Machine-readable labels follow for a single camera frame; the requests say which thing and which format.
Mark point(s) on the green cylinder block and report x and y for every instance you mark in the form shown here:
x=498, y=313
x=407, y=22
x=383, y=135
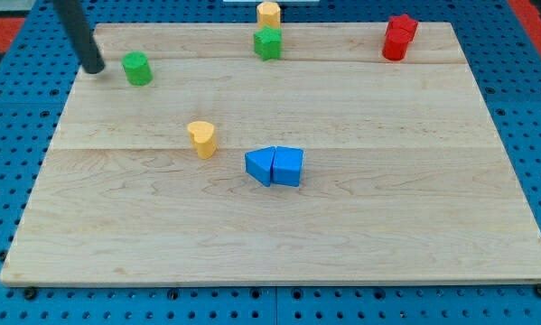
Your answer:
x=137, y=69

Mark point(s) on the green star block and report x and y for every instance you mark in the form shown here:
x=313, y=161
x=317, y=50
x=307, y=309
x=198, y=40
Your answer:
x=268, y=43

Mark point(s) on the red star block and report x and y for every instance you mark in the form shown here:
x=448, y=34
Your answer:
x=403, y=22

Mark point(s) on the blue triangle block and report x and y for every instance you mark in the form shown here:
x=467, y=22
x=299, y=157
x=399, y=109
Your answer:
x=259, y=163

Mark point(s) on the yellow heart block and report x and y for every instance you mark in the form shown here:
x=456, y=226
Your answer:
x=203, y=138

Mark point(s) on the wooden board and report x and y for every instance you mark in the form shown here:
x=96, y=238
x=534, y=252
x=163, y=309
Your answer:
x=405, y=180

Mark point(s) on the yellow hexagon block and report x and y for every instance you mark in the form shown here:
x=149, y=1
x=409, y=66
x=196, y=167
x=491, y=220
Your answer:
x=268, y=15

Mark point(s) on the red cylinder block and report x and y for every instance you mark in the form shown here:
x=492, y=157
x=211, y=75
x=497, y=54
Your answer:
x=396, y=44

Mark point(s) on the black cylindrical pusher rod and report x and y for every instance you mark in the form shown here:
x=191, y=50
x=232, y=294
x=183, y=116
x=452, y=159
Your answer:
x=76, y=25

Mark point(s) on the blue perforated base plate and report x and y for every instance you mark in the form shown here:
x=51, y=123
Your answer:
x=37, y=73

